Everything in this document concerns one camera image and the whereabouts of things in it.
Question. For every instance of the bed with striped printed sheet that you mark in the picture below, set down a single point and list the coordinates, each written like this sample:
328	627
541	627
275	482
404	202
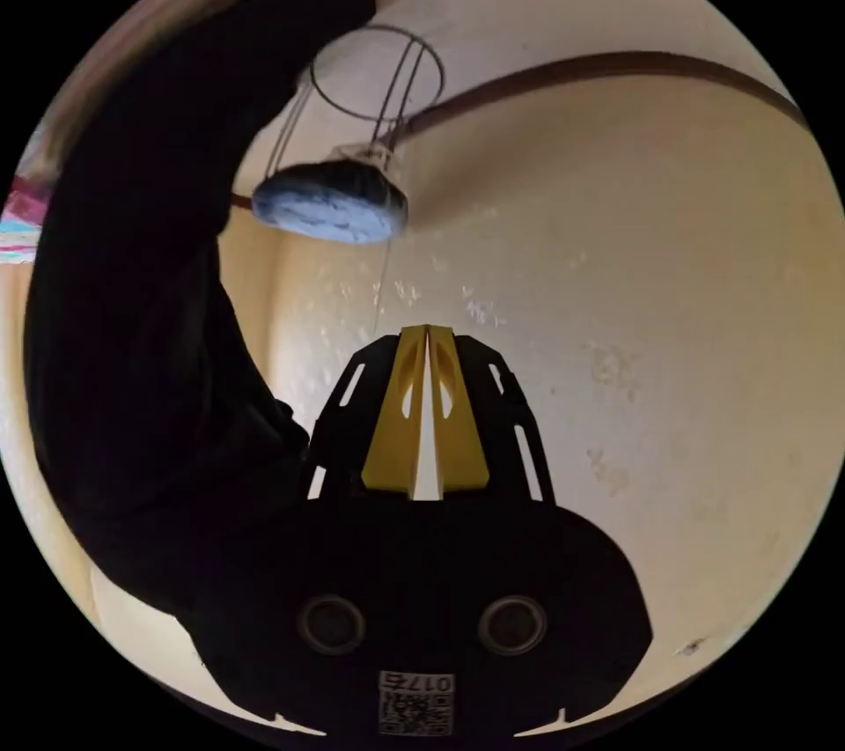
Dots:
23	216

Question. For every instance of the black pants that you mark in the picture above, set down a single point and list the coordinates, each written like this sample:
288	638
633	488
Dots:
145	275

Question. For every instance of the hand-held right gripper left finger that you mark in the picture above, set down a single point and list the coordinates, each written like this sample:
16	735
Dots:
395	434

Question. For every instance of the brown wall conduit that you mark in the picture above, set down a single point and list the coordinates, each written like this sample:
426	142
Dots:
594	61

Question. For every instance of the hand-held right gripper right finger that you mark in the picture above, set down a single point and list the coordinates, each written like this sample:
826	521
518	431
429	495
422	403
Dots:
462	441

